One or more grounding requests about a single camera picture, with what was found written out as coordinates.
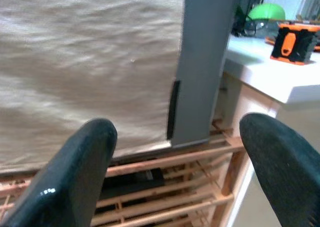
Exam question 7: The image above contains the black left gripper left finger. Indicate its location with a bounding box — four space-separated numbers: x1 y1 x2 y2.
0 118 118 227

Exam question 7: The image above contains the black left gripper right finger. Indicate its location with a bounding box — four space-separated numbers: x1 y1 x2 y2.
239 112 320 227

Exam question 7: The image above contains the beige textured fridge door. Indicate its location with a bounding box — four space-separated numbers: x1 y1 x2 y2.
0 0 186 168

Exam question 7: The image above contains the grey fridge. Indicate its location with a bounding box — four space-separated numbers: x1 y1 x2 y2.
166 0 238 149

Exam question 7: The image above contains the black box under rack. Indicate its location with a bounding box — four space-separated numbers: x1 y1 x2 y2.
99 168 166 196

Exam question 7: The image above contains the white kitchen counter cabinet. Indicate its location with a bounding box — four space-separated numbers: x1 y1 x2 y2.
214 34 320 227

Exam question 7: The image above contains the wooden slatted rack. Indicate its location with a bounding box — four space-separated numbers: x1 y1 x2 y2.
0 118 247 227

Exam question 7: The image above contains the orange and black box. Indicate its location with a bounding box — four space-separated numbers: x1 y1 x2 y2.
269 23 320 67

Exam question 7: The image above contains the clear plastic container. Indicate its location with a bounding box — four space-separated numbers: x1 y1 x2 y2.
243 19 280 39

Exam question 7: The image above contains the green plastic bowl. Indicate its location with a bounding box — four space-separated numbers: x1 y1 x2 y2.
246 3 287 22

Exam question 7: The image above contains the black fridge door handle strip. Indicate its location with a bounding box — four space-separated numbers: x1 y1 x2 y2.
166 79 181 141

